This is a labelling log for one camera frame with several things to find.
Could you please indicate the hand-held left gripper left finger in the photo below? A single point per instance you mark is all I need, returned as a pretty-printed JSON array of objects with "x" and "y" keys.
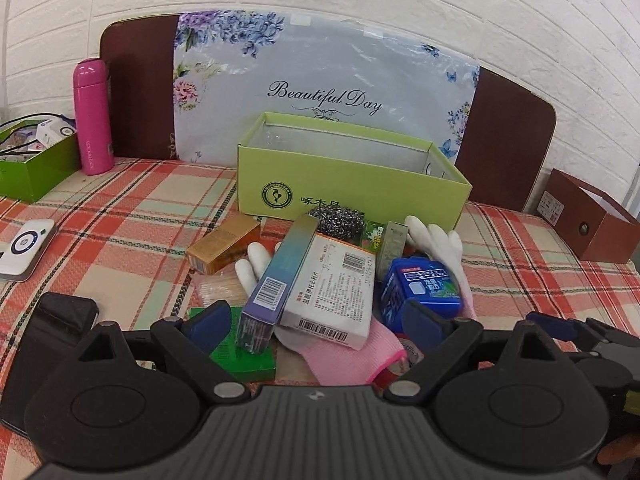
[{"x": 209, "y": 327}]

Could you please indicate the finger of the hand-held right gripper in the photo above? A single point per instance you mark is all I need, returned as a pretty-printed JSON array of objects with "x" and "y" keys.
[{"x": 550, "y": 324}]

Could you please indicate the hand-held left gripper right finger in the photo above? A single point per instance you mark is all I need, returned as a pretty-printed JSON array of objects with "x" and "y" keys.
[{"x": 425, "y": 322}]

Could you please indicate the clear bag of toothpicks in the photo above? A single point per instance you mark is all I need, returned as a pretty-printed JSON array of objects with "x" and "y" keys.
[{"x": 220, "y": 287}]

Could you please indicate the olive green small box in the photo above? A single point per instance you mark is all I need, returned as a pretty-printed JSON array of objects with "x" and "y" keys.
[{"x": 392, "y": 250}]

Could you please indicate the gold small box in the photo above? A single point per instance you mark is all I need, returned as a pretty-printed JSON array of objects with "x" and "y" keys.
[{"x": 220, "y": 247}]

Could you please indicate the white medicine box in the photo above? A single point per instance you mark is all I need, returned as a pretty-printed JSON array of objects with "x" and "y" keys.
[{"x": 330, "y": 285}]

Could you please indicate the light green cardboard box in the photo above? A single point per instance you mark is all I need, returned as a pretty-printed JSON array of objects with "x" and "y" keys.
[{"x": 280, "y": 185}]

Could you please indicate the small round patterned item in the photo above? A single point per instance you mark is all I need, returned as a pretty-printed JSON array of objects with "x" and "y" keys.
[{"x": 412, "y": 355}]

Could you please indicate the green flat packet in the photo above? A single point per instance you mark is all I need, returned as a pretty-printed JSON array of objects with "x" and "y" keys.
[{"x": 250, "y": 365}]

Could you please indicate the teal gradient long box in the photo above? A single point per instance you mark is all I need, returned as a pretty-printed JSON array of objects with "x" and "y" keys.
[{"x": 280, "y": 280}]

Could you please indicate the small green floral packet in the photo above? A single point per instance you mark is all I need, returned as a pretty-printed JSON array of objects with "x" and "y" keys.
[{"x": 372, "y": 237}]

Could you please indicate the brown paper box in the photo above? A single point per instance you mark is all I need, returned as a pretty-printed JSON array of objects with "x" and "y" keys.
[{"x": 610, "y": 240}]

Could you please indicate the steel wool scrubber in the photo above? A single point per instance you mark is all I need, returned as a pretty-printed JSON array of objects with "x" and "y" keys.
[{"x": 340, "y": 222}]

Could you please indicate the plaid blanket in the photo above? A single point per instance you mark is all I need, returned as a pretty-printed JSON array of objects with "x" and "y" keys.
[{"x": 125, "y": 220}]

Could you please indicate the black flat device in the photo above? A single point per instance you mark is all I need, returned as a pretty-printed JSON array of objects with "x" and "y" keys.
[{"x": 35, "y": 360}]

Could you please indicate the white power bank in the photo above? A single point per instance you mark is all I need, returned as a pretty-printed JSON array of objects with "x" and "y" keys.
[{"x": 22, "y": 255}]

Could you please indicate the dark green storage box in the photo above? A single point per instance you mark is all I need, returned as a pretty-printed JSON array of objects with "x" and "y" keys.
[{"x": 35, "y": 180}]

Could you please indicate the pink thermos bottle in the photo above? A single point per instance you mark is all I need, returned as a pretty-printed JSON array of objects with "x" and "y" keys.
[{"x": 92, "y": 120}]

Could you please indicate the white small device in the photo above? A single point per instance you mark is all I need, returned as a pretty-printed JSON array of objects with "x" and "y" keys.
[{"x": 52, "y": 132}]

